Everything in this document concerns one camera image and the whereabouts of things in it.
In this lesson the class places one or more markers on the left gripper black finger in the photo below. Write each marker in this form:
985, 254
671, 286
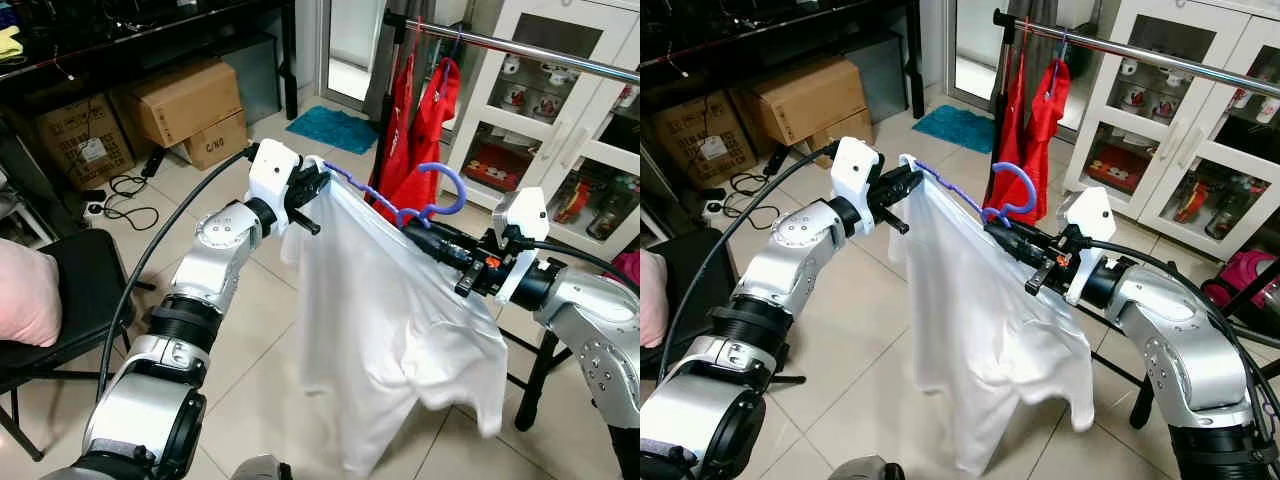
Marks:
912, 193
908, 175
322, 190
319, 171

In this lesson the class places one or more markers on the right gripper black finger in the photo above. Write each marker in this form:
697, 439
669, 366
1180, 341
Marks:
435, 234
435, 252
1015, 252
1015, 235

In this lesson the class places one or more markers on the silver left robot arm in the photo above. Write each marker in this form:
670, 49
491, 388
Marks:
810, 235
225, 240

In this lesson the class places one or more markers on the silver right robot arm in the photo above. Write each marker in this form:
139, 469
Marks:
590, 320
1170, 320

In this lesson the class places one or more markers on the blue clothes hanger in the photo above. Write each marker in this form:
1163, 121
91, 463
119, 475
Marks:
444, 75
1055, 75

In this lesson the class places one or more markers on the teal floor mat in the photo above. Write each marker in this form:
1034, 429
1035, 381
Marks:
950, 128
330, 130

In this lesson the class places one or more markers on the small lettered cardboard box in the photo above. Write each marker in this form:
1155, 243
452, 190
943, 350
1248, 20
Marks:
218, 145
840, 140

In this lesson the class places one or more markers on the plain red t-shirt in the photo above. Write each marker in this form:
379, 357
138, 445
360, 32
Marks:
1045, 130
435, 140

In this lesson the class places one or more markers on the large plain cardboard box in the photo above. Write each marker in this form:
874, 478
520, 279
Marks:
800, 98
185, 100

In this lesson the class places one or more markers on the glass door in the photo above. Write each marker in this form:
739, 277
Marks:
350, 40
975, 40

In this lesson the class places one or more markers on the magenta vacuum cleaner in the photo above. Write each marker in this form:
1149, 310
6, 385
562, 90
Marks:
625, 275
1240, 280

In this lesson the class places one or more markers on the white glass-door cabinet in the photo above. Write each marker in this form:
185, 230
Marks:
575, 140
1185, 140

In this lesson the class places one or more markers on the white floor power strip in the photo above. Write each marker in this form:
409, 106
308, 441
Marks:
712, 207
96, 208

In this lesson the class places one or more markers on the black desk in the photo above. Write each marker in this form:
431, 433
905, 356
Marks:
780, 40
150, 40

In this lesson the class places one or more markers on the printed cardboard box with label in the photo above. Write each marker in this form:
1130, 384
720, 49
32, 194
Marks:
80, 140
700, 140

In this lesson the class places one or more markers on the black metal clothes rack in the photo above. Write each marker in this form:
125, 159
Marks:
520, 48
1150, 55

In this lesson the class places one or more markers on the black chair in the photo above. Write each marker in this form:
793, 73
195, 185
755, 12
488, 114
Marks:
690, 280
85, 270

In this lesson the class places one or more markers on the robot's grey leg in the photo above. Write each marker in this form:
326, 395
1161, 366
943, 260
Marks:
262, 468
865, 468

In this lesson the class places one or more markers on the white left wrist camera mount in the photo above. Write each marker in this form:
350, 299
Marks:
855, 175
272, 175

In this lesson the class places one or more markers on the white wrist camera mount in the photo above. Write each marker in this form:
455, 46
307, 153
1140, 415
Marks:
520, 215
1088, 215
855, 175
272, 175

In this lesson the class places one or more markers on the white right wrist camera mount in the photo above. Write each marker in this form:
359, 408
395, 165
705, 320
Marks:
1088, 215
520, 215

